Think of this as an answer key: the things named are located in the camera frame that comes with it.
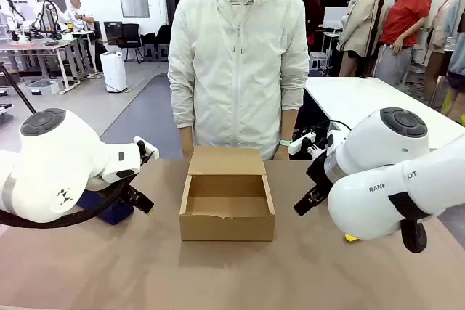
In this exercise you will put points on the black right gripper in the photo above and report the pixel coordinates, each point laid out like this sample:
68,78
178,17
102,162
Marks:
318,172

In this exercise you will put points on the navy blue zipper pouch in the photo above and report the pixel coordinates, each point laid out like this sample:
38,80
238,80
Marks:
112,212

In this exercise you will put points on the yellow black utility knife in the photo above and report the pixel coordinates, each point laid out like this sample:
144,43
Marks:
351,238

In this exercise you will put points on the brown cardboard box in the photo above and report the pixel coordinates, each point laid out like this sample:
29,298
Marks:
227,223

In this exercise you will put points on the person's right forearm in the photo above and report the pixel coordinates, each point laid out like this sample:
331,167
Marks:
186,135

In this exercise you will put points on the person's left forearm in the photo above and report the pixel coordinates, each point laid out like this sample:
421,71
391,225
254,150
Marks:
289,125

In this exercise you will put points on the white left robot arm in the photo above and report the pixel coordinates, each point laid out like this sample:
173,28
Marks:
54,165

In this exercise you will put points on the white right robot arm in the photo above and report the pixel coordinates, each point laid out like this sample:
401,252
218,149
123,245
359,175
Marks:
385,165

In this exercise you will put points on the person's left hand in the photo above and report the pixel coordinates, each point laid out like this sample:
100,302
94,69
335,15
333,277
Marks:
281,153

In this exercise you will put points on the person's right hand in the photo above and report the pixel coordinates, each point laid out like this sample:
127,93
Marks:
187,152

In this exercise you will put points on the pale green wristwatch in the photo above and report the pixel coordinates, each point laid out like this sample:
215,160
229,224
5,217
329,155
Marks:
285,142

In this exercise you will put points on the white table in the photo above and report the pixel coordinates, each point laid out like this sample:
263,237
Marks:
348,99

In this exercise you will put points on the white air purifier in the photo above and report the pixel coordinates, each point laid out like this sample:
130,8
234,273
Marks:
113,72

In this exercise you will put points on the white storage cube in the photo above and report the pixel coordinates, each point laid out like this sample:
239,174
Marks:
318,61

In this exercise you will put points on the person in white jacket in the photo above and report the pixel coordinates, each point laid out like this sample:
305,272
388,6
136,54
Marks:
236,70

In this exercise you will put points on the clear plastic bin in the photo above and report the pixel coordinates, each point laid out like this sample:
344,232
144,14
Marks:
43,86

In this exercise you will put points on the black office chair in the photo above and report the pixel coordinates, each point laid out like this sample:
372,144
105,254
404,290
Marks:
156,43
130,39

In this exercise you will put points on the black tripod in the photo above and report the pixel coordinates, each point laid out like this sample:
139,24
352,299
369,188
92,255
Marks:
16,88

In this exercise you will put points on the black stand pole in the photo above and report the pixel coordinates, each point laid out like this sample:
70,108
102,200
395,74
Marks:
374,34

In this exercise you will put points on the mannequin in beige coat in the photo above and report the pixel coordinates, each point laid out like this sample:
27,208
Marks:
359,23

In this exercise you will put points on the grey workbench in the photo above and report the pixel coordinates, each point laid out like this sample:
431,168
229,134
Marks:
32,46

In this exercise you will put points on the mannequin in dark red sweater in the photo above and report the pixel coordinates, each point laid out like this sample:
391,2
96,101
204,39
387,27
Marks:
309,8

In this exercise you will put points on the figure in red shirt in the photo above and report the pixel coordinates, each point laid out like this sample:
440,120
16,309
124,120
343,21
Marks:
403,27

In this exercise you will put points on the background person in white shirt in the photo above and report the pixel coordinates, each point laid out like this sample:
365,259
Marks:
79,10

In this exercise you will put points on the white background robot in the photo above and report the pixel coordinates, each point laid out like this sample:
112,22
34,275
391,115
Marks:
12,19
49,8

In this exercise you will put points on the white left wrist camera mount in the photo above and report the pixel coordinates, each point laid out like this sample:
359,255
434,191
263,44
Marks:
150,150

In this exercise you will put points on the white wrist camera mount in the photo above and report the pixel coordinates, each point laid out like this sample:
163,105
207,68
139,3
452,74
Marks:
150,150
299,144

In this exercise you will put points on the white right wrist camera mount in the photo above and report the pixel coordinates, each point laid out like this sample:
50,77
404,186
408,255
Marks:
299,144

